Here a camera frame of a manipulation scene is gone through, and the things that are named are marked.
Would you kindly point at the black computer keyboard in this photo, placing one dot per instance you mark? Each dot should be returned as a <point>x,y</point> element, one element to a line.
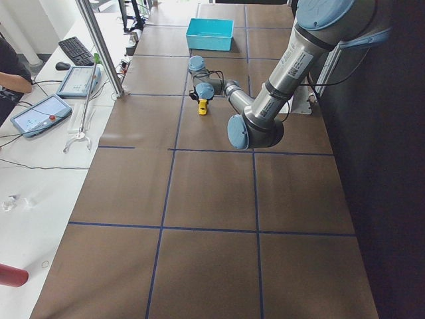
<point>76,51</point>

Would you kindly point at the aluminium frame post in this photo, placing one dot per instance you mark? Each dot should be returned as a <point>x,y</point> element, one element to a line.
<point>100,44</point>

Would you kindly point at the upper teach pendant tablet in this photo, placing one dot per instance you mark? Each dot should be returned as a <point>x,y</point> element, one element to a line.
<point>76,82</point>

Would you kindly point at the silver metal cup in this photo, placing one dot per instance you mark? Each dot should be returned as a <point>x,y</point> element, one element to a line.
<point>134,37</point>

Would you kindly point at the black power strip upper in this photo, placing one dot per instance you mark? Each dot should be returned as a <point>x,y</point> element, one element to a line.
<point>124,65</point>

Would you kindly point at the seated person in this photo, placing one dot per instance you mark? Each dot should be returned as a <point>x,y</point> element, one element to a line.
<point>15,79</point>

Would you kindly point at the yellow beetle toy car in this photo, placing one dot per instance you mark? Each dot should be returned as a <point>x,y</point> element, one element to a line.
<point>203,107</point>

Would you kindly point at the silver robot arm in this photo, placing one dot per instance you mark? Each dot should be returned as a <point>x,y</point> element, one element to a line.
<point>318,28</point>

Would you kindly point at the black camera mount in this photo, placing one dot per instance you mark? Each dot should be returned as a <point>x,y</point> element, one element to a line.
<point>193,95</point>

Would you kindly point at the red fire extinguisher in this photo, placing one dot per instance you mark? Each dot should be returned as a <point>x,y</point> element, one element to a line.
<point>11,276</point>

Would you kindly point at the green handled reacher grabber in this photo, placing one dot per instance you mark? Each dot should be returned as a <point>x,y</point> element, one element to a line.
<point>80,136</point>

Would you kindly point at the black computer mouse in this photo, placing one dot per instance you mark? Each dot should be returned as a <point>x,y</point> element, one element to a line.
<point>62,66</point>

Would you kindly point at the teach pendant tablet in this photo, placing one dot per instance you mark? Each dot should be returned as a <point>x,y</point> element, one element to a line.
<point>76,82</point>
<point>42,116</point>

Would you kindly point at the teal plastic bin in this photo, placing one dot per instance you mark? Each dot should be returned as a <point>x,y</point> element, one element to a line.
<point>210,34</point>

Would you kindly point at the lower teach pendant tablet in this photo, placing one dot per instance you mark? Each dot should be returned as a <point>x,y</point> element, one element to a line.
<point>42,116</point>

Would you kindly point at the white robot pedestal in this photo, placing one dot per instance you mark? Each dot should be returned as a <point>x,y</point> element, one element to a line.
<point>299,103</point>

